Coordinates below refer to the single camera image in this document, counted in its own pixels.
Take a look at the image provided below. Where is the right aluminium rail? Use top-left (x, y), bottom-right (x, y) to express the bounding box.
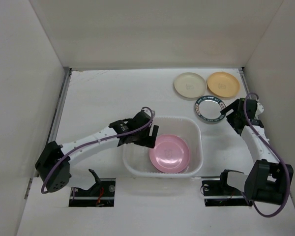
top-left (238, 66), bottom-right (268, 146)

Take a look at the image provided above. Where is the white plastic bin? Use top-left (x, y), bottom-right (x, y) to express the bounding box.
top-left (122, 117), bottom-right (204, 178)

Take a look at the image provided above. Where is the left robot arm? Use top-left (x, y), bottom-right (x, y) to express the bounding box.
top-left (35, 107), bottom-right (159, 194)

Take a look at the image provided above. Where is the orange plate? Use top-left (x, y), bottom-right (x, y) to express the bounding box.
top-left (207, 72), bottom-right (240, 98)

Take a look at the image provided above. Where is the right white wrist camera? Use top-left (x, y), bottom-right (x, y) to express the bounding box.
top-left (255, 102), bottom-right (264, 117)

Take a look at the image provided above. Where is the pink plate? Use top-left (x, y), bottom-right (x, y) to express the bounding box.
top-left (149, 134), bottom-right (191, 174)

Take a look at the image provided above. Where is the cream plate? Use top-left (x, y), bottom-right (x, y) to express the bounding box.
top-left (174, 72), bottom-right (207, 98)

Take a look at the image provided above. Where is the aluminium rail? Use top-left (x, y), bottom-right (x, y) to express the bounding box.
top-left (238, 66), bottom-right (268, 146)
top-left (38, 67), bottom-right (72, 177)

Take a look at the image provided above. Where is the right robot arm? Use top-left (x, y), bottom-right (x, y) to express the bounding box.
top-left (218, 98), bottom-right (294, 205)

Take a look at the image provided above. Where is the left aluminium rail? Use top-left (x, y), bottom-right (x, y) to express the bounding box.
top-left (38, 67), bottom-right (72, 177)

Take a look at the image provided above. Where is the white plate green rim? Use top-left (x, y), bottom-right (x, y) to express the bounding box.
top-left (194, 95), bottom-right (226, 124)

